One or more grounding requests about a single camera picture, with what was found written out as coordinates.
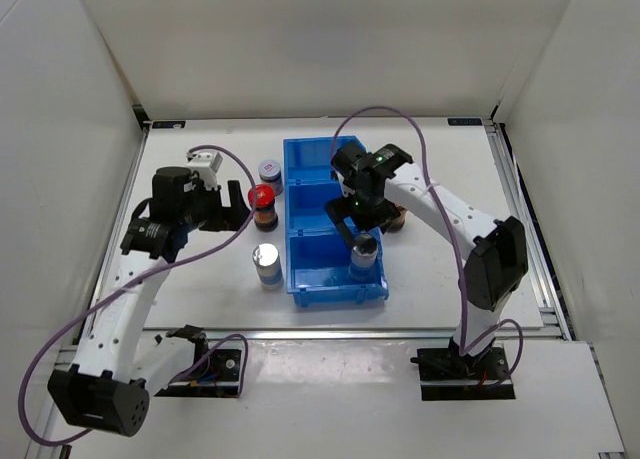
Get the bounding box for blue storage bin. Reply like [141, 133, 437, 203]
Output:
[285, 181, 342, 235]
[283, 135, 362, 184]
[285, 231, 389, 307]

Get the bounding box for silver lid peppercorn jar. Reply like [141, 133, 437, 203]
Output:
[349, 233, 378, 282]
[252, 243, 284, 290]

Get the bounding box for white lid dark jar left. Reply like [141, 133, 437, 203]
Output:
[258, 159, 284, 196]

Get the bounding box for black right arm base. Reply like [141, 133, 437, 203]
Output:
[410, 343, 516, 402]

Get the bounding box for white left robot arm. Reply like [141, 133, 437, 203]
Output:
[47, 166, 250, 437]

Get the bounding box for blue middle storage bin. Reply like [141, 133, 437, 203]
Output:
[285, 181, 342, 235]

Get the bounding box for blue far storage bin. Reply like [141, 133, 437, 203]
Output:
[283, 135, 362, 184]

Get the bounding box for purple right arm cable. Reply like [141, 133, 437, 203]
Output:
[329, 106, 524, 385]

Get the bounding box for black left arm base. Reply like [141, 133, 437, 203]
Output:
[155, 325, 249, 398]

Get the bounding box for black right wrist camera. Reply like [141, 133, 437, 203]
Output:
[330, 141, 370, 178]

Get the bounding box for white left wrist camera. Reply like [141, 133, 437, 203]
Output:
[186, 150, 223, 190]

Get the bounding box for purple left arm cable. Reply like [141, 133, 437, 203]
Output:
[17, 144, 265, 447]

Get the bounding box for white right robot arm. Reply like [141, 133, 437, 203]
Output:
[325, 141, 528, 379]

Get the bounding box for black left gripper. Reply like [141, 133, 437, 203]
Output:
[178, 180, 251, 232]

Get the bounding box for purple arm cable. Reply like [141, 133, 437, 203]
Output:
[17, 144, 265, 447]
[329, 106, 524, 385]

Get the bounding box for aluminium table edge rail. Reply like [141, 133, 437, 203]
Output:
[142, 325, 563, 341]

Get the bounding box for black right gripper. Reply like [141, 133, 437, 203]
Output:
[324, 187, 401, 251]

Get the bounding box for blue near storage bin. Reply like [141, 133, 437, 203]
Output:
[285, 231, 389, 307]

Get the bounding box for red lid sauce jar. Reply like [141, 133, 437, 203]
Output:
[247, 184, 278, 232]
[386, 205, 407, 233]

